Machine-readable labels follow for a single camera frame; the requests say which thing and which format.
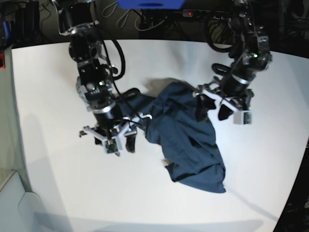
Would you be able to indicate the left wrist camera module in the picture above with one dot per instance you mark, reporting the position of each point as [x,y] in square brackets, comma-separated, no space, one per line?
[242,117]

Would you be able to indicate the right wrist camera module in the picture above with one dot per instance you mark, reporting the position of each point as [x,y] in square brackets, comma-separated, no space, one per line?
[112,146]

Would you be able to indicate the blue box at top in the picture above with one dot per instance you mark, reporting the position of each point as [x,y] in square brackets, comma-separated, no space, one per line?
[150,4]

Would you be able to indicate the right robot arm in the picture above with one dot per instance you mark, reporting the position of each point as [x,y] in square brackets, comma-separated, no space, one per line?
[95,84]

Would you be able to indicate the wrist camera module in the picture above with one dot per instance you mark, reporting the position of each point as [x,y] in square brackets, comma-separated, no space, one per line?
[112,146]
[242,117]

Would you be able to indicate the red object at left edge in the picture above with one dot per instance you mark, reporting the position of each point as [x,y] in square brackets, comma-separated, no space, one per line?
[2,61]

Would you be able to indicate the black power strip red switch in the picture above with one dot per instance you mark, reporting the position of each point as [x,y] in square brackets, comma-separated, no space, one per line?
[202,14]

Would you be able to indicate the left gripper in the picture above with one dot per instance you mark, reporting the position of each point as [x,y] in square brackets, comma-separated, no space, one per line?
[234,98]

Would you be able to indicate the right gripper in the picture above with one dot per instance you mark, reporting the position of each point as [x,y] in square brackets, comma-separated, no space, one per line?
[127,127]

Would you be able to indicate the dark blue t-shirt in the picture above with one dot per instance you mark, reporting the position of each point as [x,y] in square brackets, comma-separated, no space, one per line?
[187,144]

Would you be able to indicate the grey bin at left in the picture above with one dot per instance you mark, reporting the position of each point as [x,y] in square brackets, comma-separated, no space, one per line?
[19,209]

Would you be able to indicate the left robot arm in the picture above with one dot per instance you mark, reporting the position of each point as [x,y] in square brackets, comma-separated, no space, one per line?
[250,53]

